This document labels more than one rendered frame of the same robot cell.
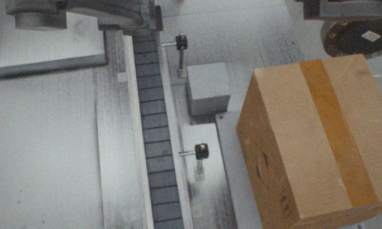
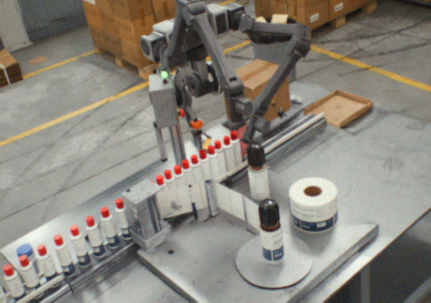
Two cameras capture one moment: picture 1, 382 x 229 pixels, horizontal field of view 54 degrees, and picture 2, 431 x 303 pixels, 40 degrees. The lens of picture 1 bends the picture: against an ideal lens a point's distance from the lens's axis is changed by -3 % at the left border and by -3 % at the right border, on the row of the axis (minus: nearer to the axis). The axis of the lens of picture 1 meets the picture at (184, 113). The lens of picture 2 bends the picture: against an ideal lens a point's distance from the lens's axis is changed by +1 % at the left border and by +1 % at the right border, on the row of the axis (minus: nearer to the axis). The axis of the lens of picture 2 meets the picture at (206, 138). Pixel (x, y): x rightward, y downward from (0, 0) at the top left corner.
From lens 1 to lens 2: 308 cm
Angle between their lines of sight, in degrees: 73
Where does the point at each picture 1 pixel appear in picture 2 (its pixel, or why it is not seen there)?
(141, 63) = not seen: hidden behind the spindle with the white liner
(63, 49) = (276, 178)
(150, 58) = not seen: hidden behind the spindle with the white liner
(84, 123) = (300, 164)
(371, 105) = (240, 71)
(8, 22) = (284, 204)
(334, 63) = not seen: hidden behind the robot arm
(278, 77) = (249, 84)
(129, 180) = (306, 142)
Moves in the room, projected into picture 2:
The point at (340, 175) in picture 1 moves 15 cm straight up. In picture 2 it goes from (269, 67) to (267, 43)
